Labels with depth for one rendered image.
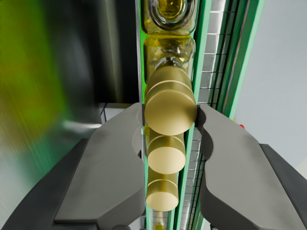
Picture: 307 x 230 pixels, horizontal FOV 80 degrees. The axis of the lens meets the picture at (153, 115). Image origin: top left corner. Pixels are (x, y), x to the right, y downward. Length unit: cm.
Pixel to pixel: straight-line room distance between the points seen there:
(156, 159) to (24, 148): 11
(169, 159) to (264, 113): 56
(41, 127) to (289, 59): 60
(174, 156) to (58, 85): 15
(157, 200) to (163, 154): 6
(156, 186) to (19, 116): 14
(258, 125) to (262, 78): 17
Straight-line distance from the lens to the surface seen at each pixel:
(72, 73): 27
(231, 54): 40
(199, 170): 60
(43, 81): 21
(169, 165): 17
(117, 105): 49
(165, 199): 21
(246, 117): 68
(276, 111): 71
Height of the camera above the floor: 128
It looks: 58 degrees down
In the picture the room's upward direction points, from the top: 174 degrees counter-clockwise
